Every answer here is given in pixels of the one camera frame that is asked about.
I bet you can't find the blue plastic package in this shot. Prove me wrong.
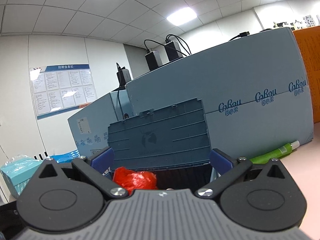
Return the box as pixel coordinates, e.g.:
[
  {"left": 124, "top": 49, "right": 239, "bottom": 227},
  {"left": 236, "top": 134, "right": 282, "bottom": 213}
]
[{"left": 50, "top": 150, "right": 80, "bottom": 164}]

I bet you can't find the blue container storage box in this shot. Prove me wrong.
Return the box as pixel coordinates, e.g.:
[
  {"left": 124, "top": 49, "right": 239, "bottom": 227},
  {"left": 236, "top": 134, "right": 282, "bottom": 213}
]
[{"left": 107, "top": 99, "right": 213, "bottom": 191}]

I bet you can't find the small blue-grey carton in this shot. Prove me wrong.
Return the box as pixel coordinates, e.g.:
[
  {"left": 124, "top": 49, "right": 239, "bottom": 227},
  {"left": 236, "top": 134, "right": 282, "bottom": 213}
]
[{"left": 68, "top": 90, "right": 133, "bottom": 157}]

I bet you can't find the orange cardboard box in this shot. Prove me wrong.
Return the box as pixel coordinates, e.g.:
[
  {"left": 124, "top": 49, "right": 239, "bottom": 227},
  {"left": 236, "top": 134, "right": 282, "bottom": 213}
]
[{"left": 293, "top": 26, "right": 320, "bottom": 123}]

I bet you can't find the large blue-grey Cobou carton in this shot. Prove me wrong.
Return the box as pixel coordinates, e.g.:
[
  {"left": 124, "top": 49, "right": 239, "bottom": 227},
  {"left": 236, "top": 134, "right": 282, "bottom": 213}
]
[{"left": 126, "top": 28, "right": 313, "bottom": 158}]

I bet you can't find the green tube white cap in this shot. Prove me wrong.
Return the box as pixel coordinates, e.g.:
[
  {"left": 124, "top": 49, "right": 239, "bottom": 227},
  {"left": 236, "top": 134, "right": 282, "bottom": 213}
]
[{"left": 250, "top": 141, "right": 300, "bottom": 164}]

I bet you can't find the black power adapter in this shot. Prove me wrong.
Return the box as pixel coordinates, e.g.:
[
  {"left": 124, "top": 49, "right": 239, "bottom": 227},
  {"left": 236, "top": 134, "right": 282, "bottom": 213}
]
[
  {"left": 144, "top": 39, "right": 163, "bottom": 71},
  {"left": 116, "top": 63, "right": 132, "bottom": 90},
  {"left": 164, "top": 34, "right": 191, "bottom": 62}
]

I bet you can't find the wall notice poster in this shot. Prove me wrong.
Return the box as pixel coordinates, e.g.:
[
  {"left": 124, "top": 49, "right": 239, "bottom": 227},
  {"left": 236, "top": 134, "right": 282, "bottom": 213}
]
[{"left": 29, "top": 64, "right": 97, "bottom": 120}]

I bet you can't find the red plastic bag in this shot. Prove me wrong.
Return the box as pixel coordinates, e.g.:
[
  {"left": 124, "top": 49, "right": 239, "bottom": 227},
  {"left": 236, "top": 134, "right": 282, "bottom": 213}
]
[{"left": 112, "top": 167, "right": 157, "bottom": 194}]

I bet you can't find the teal tissue box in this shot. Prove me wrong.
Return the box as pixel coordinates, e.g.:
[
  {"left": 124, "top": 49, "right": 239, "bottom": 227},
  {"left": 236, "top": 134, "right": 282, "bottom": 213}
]
[{"left": 1, "top": 154, "right": 42, "bottom": 199}]

